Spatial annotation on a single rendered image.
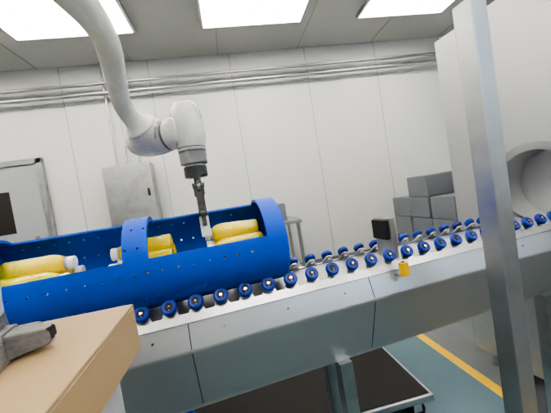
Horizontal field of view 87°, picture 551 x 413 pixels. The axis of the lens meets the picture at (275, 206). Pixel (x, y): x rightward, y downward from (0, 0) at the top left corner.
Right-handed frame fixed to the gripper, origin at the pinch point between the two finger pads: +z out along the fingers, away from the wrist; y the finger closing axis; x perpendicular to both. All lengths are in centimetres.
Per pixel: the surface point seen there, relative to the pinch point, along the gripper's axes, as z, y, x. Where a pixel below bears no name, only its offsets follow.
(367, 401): 102, 28, -63
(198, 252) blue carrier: 6.2, -14.2, 3.4
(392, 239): 17, -5, -67
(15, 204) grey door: -49, 355, 228
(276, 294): 24.6, -11.4, -17.9
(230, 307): 24.9, -11.6, -3.2
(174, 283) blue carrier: 13.7, -13.1, 11.2
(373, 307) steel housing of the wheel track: 36, -13, -50
